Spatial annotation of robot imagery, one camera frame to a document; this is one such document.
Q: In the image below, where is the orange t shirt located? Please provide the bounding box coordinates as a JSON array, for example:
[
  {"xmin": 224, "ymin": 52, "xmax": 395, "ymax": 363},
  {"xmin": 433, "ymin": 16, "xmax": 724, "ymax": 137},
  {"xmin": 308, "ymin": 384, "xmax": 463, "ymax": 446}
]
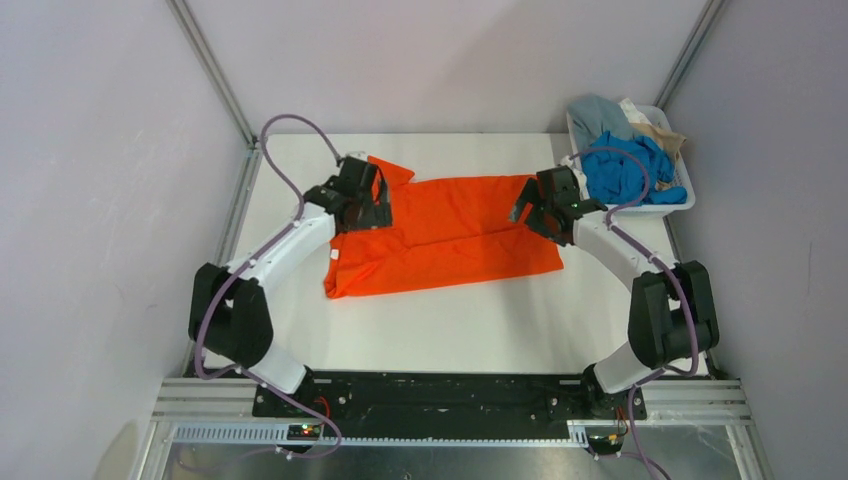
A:
[{"xmin": 323, "ymin": 156, "xmax": 564, "ymax": 299}]

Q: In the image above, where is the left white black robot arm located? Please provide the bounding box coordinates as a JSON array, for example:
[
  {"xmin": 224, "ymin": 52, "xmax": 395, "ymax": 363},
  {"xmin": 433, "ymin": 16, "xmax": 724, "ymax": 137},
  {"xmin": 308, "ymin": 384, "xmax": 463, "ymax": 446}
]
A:
[{"xmin": 188, "ymin": 156, "xmax": 392, "ymax": 416}]

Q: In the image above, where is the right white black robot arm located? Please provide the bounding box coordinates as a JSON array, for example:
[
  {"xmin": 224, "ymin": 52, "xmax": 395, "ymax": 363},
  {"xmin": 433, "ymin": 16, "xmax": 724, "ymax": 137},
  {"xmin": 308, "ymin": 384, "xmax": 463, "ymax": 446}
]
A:
[{"xmin": 509, "ymin": 166, "xmax": 720, "ymax": 418}]

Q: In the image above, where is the grey blue t shirt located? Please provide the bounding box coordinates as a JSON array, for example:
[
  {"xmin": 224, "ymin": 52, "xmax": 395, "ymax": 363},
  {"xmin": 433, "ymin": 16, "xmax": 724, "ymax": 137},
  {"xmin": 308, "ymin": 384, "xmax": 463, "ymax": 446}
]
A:
[{"xmin": 566, "ymin": 94, "xmax": 637, "ymax": 151}]

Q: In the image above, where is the beige t shirt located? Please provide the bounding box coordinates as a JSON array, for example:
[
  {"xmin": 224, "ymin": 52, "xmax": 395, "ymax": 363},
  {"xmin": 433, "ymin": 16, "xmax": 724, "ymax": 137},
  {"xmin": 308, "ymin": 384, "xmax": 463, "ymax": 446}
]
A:
[{"xmin": 618, "ymin": 98, "xmax": 688, "ymax": 176}]

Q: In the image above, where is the white plastic laundry basket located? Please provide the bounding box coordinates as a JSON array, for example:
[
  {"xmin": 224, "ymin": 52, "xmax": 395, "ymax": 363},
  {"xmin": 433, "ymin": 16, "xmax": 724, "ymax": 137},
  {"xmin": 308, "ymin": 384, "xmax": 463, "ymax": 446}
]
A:
[{"xmin": 566, "ymin": 95, "xmax": 695, "ymax": 217}]

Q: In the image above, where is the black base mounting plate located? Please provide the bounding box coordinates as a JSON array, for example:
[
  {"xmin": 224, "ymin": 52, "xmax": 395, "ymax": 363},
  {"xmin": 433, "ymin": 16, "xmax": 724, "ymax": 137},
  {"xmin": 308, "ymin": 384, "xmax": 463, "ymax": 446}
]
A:
[{"xmin": 251, "ymin": 360, "xmax": 647, "ymax": 442}]

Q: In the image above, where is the left controller board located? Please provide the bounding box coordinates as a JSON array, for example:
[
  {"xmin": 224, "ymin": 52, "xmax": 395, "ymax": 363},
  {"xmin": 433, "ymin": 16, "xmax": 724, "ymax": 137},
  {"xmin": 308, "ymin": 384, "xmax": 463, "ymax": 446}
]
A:
[{"xmin": 286, "ymin": 423, "xmax": 323, "ymax": 442}]

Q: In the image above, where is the controller board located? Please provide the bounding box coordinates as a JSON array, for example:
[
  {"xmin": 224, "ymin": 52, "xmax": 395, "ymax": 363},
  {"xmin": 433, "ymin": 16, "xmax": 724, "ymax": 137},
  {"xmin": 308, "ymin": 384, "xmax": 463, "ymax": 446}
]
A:
[
  {"xmin": 586, "ymin": 434, "xmax": 623, "ymax": 457},
  {"xmin": 286, "ymin": 423, "xmax": 323, "ymax": 442}
]

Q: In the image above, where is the right controller board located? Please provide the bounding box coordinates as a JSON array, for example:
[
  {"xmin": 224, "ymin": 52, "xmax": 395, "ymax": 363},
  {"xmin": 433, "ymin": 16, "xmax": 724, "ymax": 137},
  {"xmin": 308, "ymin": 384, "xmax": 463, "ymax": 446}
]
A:
[{"xmin": 586, "ymin": 434, "xmax": 623, "ymax": 457}]

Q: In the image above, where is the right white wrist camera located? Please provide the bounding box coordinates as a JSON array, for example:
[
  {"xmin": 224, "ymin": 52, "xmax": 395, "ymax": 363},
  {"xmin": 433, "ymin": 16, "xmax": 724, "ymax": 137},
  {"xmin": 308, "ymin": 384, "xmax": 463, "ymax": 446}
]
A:
[{"xmin": 558, "ymin": 156, "xmax": 590, "ymax": 200}]

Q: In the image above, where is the left aluminium corner post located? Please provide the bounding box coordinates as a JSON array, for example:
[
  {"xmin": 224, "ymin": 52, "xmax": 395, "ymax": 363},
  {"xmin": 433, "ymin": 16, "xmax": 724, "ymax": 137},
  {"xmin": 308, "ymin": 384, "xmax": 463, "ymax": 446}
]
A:
[{"xmin": 165, "ymin": 0, "xmax": 256, "ymax": 148}]

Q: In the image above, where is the aluminium corner post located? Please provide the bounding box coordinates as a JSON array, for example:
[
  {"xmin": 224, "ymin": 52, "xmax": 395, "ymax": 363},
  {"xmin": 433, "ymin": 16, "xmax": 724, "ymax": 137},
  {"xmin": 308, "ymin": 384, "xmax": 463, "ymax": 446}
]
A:
[
  {"xmin": 653, "ymin": 0, "xmax": 730, "ymax": 109},
  {"xmin": 165, "ymin": 0, "xmax": 256, "ymax": 148}
]

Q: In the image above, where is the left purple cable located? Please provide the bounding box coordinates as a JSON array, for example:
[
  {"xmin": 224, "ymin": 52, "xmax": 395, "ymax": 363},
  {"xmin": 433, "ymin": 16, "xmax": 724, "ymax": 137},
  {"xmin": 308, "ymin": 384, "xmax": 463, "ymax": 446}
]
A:
[{"xmin": 193, "ymin": 113, "xmax": 346, "ymax": 462}]

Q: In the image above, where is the right aluminium corner post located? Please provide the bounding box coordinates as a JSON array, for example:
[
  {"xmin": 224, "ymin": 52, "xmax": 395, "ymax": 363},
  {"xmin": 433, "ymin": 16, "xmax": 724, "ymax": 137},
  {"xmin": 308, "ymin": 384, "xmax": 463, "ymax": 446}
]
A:
[{"xmin": 653, "ymin": 0, "xmax": 730, "ymax": 109}]

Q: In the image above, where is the aluminium front frame rail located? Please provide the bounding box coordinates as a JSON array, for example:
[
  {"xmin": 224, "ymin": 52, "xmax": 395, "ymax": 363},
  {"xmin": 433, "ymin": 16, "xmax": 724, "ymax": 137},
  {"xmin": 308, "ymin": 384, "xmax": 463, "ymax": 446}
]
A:
[{"xmin": 137, "ymin": 377, "xmax": 771, "ymax": 479}]

